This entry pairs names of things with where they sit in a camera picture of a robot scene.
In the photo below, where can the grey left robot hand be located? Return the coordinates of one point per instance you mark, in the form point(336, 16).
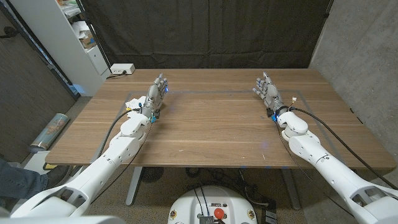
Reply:
point(153, 95)

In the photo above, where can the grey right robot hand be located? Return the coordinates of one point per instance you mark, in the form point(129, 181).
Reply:
point(272, 93)

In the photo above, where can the white napkin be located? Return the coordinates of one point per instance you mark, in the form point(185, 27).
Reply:
point(135, 102)

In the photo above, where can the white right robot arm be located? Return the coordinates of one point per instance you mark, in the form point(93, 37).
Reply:
point(311, 146)

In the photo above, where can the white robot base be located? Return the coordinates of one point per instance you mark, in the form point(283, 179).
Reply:
point(192, 205)

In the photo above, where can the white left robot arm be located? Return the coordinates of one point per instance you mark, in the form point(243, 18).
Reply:
point(118, 149)

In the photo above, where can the white power strip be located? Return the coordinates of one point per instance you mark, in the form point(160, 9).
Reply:
point(122, 68)

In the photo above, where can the round black fan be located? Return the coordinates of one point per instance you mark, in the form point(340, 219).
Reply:
point(151, 174)

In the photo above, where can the black backdrop curtain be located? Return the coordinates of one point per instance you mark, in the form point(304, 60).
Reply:
point(202, 31)

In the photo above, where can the black backdrop stand pole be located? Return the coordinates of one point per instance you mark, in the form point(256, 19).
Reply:
point(94, 37)

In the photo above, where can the cardboard box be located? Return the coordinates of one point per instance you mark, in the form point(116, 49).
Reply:
point(88, 40)

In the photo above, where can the grey table leg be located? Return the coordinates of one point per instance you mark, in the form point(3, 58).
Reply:
point(292, 189)
point(133, 186)

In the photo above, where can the white papers on shelf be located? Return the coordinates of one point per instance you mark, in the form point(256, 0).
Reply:
point(79, 28)

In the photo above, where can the white shelf cabinet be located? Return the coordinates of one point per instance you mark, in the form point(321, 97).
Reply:
point(59, 40)

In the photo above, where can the black floor power strip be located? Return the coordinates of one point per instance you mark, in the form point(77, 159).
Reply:
point(269, 214)

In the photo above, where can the dark shoe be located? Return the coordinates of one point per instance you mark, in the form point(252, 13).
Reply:
point(59, 175)

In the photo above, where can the red emergency stop button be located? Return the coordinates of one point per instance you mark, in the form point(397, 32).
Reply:
point(219, 213)

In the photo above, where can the white robot chest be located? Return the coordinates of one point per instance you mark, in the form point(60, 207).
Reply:
point(62, 220)

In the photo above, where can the person's leg in jeans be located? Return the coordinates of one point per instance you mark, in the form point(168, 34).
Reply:
point(18, 183)

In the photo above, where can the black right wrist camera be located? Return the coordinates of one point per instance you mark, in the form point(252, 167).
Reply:
point(270, 112)

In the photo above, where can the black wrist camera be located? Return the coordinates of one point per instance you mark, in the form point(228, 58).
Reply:
point(154, 116)
point(270, 112)

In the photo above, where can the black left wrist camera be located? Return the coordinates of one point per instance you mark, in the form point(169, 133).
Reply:
point(154, 116)

